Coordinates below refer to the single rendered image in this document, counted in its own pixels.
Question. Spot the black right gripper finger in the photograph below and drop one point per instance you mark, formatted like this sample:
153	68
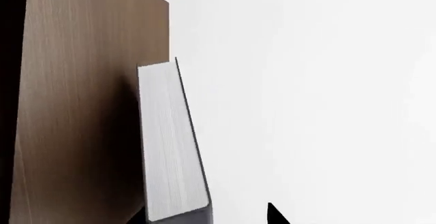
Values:
275	215

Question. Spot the brown wooden shelf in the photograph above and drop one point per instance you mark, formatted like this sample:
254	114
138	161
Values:
81	101

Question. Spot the dark-covered book with white pages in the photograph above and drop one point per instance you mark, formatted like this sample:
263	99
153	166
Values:
172	145

